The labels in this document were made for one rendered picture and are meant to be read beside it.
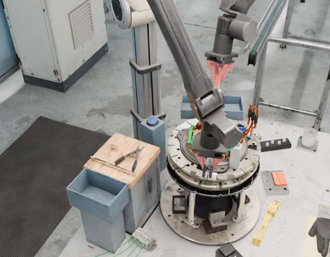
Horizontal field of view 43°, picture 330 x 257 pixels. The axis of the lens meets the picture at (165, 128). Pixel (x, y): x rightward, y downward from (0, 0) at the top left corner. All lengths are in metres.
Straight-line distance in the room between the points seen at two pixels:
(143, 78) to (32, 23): 1.95
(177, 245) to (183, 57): 0.77
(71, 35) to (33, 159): 1.14
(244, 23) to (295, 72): 2.84
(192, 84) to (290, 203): 0.84
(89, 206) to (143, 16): 0.70
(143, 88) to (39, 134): 1.71
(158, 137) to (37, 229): 1.26
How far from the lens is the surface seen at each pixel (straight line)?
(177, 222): 1.60
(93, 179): 1.47
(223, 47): 1.29
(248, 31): 1.24
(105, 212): 1.36
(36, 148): 3.22
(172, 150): 1.44
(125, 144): 1.52
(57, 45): 3.55
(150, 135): 1.64
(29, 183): 2.97
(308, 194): 1.80
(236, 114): 1.68
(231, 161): 1.37
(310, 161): 1.94
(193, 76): 1.05
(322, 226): 1.68
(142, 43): 1.67
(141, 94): 1.78
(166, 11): 0.99
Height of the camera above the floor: 2.06
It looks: 39 degrees down
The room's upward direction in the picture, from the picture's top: 1 degrees counter-clockwise
